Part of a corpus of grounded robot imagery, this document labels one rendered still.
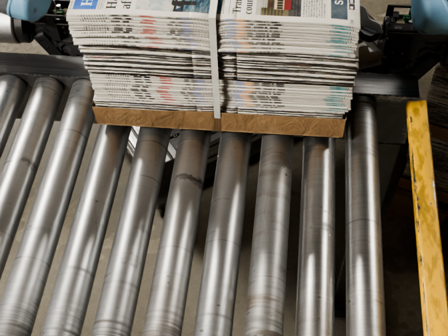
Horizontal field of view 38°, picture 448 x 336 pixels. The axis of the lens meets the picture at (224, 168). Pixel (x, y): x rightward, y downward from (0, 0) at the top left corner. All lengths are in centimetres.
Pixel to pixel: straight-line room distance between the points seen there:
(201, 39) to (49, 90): 34
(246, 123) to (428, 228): 30
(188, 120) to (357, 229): 29
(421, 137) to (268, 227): 27
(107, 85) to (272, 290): 37
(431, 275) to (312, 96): 29
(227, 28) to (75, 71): 37
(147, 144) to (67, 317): 29
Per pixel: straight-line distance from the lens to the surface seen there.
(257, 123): 97
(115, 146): 101
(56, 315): 87
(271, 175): 95
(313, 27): 83
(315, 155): 98
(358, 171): 97
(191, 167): 96
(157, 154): 99
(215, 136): 173
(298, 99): 93
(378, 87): 108
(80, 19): 87
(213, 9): 83
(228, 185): 94
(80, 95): 108
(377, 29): 118
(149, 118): 98
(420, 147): 99
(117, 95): 97
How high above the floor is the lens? 157
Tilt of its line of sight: 54 degrees down
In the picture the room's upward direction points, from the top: 3 degrees counter-clockwise
